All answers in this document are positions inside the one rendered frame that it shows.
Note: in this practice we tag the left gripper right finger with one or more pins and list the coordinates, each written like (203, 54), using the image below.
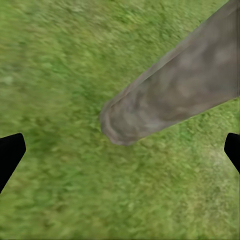
(232, 149)

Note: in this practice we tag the tree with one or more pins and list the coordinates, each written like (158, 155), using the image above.
(201, 72)

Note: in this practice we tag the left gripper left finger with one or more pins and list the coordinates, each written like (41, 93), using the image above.
(12, 149)

